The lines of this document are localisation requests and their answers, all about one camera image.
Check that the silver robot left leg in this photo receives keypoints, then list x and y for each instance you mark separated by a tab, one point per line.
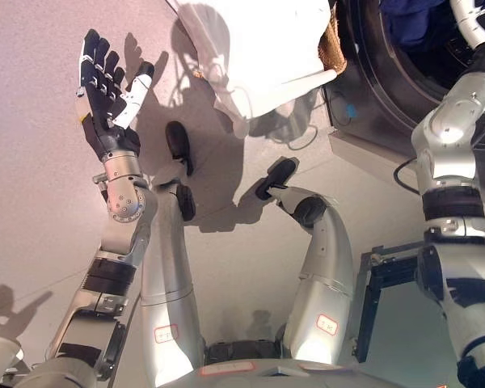
165	275

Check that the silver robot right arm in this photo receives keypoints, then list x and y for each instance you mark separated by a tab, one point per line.
448	141

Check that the grey front-load washing machine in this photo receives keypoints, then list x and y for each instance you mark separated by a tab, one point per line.
372	93

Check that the wicker laundry basket white liner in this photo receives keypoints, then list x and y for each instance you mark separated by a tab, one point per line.
266	52

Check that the grey robot torso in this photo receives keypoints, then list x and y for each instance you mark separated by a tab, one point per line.
234	374

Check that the silver robot leg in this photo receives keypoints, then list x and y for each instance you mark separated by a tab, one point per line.
327	275
165	275

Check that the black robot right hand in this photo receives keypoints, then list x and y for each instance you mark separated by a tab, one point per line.
471	24

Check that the navy blue garment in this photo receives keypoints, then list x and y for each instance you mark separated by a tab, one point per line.
416	24

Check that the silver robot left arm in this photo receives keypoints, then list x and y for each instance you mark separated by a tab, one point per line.
121	234

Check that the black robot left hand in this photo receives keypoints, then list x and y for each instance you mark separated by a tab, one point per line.
101	105

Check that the black metal bracket frame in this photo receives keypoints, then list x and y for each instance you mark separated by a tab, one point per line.
372	291

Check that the silver robot right leg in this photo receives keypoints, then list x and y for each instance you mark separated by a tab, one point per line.
327	275

